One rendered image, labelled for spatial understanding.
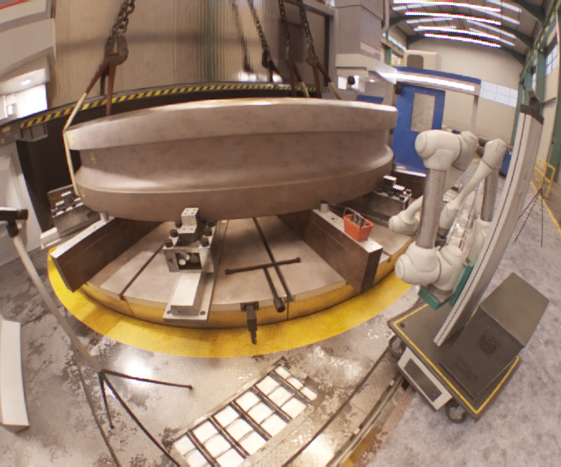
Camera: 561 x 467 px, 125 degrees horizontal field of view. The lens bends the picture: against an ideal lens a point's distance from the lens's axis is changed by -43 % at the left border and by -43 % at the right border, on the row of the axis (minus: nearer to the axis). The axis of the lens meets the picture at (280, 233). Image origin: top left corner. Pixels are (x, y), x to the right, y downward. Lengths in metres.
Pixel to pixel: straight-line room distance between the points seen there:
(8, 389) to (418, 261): 2.99
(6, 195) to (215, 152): 3.11
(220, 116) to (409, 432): 2.42
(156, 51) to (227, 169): 3.05
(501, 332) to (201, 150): 2.22
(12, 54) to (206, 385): 2.86
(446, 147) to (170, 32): 4.37
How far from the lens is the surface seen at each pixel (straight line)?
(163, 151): 2.14
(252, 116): 1.85
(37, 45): 2.48
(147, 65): 4.53
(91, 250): 2.51
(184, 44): 4.82
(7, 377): 2.69
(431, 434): 1.91
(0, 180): 4.11
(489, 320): 1.42
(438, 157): 1.18
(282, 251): 2.32
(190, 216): 1.89
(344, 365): 1.92
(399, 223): 1.50
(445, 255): 1.39
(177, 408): 1.83
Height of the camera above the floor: 1.62
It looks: 30 degrees down
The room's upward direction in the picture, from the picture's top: 1 degrees clockwise
